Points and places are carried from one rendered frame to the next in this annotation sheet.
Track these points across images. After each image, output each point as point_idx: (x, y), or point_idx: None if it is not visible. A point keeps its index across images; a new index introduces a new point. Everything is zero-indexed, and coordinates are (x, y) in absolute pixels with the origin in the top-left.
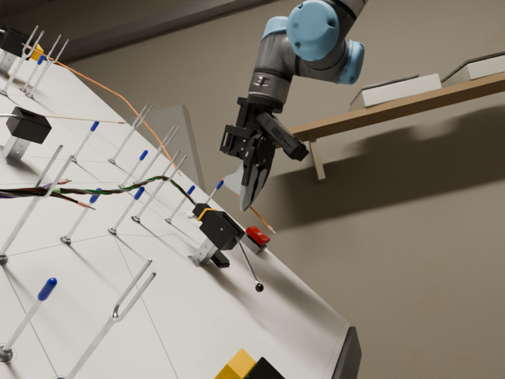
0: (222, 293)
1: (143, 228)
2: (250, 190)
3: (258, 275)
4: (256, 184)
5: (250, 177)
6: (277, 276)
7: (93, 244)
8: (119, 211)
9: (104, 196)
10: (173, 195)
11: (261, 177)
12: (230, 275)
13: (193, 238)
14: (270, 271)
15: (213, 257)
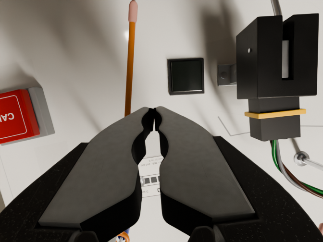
0: (248, 5)
1: (299, 142)
2: (181, 127)
3: (99, 34)
4: (132, 151)
5: (223, 160)
6: (31, 28)
7: None
8: (320, 174)
9: (322, 203)
10: (144, 237)
11: (102, 174)
12: (188, 40)
13: (200, 125)
14: (45, 41)
15: (203, 76)
